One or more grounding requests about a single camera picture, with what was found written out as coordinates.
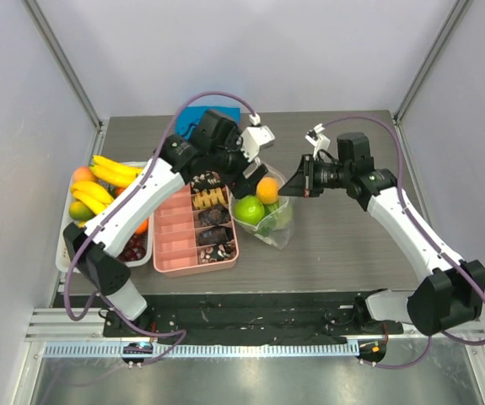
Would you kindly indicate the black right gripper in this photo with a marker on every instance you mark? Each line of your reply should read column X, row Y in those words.
column 308, row 176

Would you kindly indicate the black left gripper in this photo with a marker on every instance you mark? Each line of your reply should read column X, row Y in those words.
column 239, row 184

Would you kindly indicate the peach fruit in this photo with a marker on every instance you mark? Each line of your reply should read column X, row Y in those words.
column 267, row 190
column 84, row 173

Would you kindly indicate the green cabbage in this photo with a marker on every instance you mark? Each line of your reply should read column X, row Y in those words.
column 284, row 214

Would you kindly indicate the green apple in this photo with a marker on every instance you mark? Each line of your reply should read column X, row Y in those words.
column 249, row 210

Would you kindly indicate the green bell pepper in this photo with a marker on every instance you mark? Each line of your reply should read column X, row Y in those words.
column 269, row 222

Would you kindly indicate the clear zip top bag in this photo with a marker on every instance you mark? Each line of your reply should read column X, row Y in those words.
column 278, row 238

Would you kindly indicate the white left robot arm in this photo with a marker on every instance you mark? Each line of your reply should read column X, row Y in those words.
column 216, row 144

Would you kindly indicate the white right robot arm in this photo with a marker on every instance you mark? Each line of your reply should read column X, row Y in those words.
column 447, row 294

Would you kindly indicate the yellow insect print rolled tie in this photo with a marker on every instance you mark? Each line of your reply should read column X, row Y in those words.
column 209, row 198

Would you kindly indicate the black pink floral rolled tie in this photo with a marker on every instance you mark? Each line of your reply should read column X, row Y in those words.
column 215, row 253

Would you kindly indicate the blue folded cloth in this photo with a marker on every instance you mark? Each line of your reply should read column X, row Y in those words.
column 192, row 115

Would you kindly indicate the pink divided organizer tray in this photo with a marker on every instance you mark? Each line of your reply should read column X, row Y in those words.
column 175, row 230

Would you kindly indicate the orange fruit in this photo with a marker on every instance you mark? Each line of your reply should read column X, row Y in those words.
column 142, row 228

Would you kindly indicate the yellow banana bunch upper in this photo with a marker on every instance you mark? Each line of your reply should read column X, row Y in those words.
column 114, row 173

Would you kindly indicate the yellow banana bunch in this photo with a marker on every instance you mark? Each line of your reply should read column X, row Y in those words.
column 92, row 194
column 114, row 173

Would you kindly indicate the dark red grape bunch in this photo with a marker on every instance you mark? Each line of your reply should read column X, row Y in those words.
column 134, row 249

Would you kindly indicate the yellow banana bunch lower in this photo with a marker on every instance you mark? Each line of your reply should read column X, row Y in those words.
column 92, row 194

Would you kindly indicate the yellow green mango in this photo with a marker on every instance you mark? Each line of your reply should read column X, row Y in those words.
column 80, row 212

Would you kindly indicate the white plastic fruit basket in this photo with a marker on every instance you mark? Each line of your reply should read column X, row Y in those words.
column 99, row 241

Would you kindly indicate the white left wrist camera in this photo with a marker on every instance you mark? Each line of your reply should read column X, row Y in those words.
column 255, row 137

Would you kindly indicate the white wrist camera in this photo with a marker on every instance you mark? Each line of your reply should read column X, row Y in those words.
column 255, row 137
column 317, row 138

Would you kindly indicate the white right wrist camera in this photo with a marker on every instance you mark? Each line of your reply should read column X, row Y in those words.
column 317, row 138

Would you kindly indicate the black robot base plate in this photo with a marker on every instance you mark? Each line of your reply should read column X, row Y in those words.
column 299, row 318

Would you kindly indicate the aluminium frame rail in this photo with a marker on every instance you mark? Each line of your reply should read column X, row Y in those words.
column 53, row 324

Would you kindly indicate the white slotted cable duct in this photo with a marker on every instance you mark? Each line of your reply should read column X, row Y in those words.
column 134, row 350

